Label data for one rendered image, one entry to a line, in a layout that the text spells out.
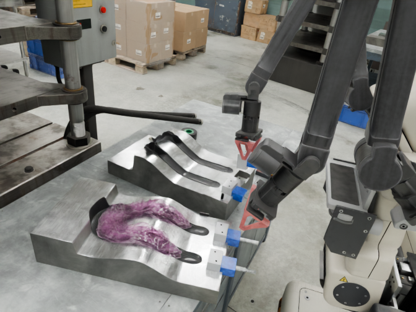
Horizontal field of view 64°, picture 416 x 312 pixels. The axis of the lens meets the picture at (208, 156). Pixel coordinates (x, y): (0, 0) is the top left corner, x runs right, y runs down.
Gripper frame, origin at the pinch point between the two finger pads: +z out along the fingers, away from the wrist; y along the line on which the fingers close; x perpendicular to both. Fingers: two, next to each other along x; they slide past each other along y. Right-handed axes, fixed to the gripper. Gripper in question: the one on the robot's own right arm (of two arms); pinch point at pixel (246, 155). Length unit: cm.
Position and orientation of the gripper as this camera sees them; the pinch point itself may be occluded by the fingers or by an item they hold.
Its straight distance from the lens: 117.2
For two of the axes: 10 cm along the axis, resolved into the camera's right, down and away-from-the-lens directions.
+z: -0.6, 9.3, 3.7
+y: -4.6, 3.0, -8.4
